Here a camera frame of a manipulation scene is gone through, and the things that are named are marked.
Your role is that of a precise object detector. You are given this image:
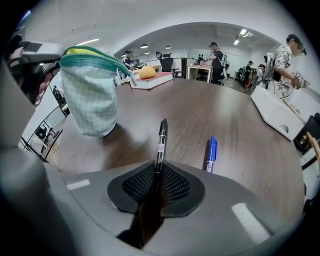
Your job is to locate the black pen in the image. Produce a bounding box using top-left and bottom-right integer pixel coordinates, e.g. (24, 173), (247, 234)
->
(149, 118), (168, 201)

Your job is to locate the small ceiling light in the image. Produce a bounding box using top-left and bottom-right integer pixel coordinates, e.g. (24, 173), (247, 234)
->
(233, 28), (253, 46)

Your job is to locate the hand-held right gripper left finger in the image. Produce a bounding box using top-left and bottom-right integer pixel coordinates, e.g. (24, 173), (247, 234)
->
(61, 160), (157, 256)

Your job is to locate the orange toy fruit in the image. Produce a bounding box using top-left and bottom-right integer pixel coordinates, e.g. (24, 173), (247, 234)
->
(138, 65), (157, 80)

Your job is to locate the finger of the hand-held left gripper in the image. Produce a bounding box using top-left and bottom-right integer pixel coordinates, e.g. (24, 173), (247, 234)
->
(14, 61), (61, 105)
(18, 41), (66, 63)

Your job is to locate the black office chair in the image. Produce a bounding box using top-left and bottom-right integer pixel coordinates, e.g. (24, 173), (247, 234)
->
(155, 51), (185, 79)

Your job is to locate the white flat box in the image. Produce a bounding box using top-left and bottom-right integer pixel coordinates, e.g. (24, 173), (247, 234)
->
(250, 85), (306, 141)

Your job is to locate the long ceiling light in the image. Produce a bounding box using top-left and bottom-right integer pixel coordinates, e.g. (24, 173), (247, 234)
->
(74, 37), (100, 47)

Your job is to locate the blue pen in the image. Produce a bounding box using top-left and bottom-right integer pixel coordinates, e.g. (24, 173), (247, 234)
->
(205, 136), (218, 174)

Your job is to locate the light blue pencil pouch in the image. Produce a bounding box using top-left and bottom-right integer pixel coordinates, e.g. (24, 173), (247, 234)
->
(59, 45), (138, 138)

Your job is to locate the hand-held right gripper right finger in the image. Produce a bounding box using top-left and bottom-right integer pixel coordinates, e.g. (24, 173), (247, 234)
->
(143, 161), (284, 256)

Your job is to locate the white desk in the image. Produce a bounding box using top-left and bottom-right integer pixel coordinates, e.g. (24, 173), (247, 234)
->
(186, 63), (213, 83)

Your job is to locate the red hardcover book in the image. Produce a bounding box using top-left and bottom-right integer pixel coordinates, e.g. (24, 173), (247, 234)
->
(129, 71), (174, 90)

